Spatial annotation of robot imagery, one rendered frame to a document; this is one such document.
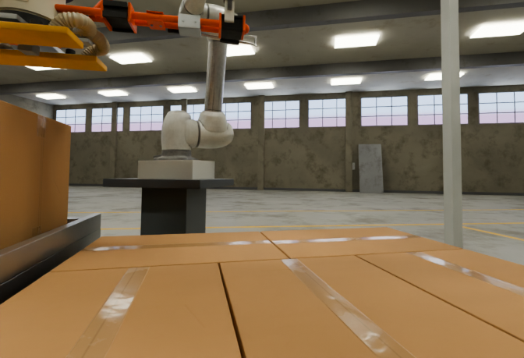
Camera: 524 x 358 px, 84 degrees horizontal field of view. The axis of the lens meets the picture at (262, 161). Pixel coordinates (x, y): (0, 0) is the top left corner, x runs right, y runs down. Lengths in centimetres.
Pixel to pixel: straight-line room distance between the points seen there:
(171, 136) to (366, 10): 676
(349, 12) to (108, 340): 768
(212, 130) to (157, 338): 127
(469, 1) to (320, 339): 816
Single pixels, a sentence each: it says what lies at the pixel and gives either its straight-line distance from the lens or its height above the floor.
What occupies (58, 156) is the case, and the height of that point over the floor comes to 83.
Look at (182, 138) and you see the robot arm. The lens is 160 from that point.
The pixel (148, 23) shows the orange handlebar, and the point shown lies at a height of 125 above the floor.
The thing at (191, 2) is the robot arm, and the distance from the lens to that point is 157.
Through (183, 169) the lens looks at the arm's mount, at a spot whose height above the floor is 80.
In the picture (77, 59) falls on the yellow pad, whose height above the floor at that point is 114.
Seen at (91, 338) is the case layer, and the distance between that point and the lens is 54.
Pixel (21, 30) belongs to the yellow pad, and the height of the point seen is 114.
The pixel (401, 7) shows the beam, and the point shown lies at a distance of 800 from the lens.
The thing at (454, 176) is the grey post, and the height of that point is 78.
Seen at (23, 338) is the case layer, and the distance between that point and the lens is 58.
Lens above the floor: 78
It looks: 3 degrees up
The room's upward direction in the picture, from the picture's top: 1 degrees clockwise
